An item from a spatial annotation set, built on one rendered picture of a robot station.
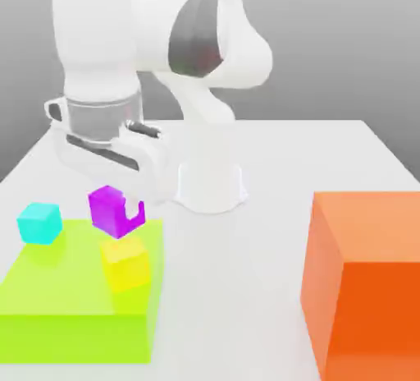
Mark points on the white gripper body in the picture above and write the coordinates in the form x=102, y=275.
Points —
x=108, y=166

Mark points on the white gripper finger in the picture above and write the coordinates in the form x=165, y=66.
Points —
x=132, y=208

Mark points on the small magenta cube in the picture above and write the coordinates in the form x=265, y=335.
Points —
x=106, y=212

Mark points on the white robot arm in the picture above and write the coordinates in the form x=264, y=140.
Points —
x=98, y=26

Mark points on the small yellow cube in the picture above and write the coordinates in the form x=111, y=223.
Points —
x=126, y=266

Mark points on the small cyan cube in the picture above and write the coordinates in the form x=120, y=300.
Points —
x=39, y=223

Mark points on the large lime green box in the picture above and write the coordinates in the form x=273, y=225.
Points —
x=72, y=295

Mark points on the large orange box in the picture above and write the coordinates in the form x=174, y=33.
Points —
x=367, y=289

